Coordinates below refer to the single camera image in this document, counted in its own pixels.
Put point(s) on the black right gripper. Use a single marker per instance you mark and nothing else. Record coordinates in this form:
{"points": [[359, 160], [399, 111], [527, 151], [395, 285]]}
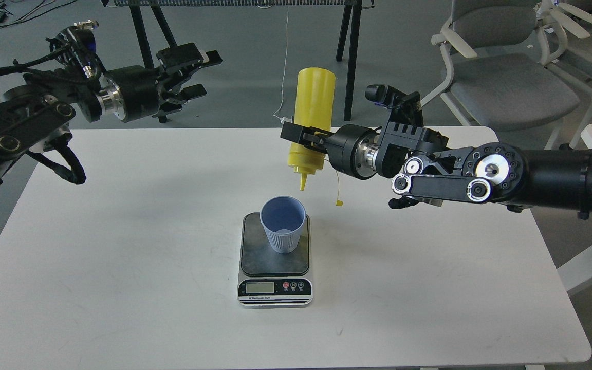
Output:
{"points": [[349, 149]]}

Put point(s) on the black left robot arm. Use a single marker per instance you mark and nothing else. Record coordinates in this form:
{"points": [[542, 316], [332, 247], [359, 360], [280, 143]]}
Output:
{"points": [[34, 118]]}

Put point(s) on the blue plastic cup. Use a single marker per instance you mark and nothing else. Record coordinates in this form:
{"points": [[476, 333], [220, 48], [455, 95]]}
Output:
{"points": [[283, 218]]}

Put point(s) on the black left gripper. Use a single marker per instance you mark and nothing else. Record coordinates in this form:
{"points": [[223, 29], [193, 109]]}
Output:
{"points": [[131, 92]]}

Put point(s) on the black-legged background table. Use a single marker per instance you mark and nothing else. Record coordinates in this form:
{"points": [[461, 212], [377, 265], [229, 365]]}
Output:
{"points": [[263, 49]]}

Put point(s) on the digital kitchen scale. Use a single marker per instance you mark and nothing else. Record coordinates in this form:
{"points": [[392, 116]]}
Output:
{"points": [[268, 279]]}

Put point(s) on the grey office chair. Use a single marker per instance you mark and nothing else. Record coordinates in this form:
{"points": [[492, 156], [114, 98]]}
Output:
{"points": [[506, 92], [566, 30]]}

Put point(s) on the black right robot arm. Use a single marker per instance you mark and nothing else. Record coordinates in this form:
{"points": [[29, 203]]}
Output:
{"points": [[424, 170]]}

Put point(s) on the yellow squeeze bottle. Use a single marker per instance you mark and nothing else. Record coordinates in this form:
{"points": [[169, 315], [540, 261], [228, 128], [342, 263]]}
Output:
{"points": [[313, 108]]}

